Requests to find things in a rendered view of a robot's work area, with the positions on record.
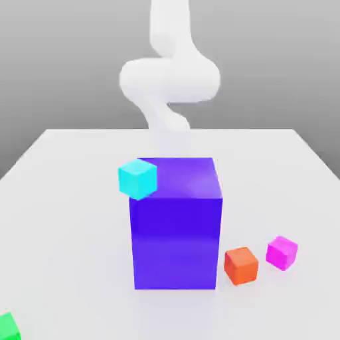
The small orange cube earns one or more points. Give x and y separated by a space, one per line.
241 265

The small cyan cube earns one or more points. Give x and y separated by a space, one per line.
136 179

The small green cube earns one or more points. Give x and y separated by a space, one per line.
8 328

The large purple box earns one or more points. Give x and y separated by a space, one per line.
175 239

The small magenta cube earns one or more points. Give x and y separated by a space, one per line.
281 253

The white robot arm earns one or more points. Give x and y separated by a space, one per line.
170 79

